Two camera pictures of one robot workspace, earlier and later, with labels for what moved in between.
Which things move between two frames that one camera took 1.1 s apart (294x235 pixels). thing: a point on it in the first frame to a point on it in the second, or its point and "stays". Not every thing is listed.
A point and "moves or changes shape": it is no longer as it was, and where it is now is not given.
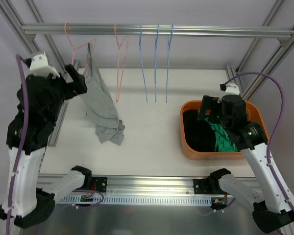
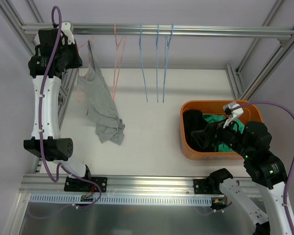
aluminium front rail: (149, 185) stays
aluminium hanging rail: (160, 30) stays
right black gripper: (208, 107) to (215, 132)
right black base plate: (199, 189) stays
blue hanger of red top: (169, 46) moves or changes shape
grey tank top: (100, 106) stays
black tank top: (200, 135) stays
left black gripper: (70, 80) to (70, 57)
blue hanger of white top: (140, 55) stays
